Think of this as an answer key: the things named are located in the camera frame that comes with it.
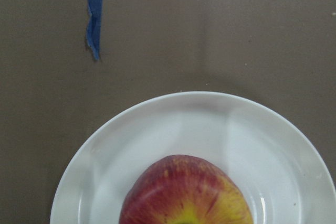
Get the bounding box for red yellow apple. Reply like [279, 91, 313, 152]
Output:
[119, 155, 253, 223]

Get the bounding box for white round plate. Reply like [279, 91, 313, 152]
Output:
[50, 92, 335, 223]

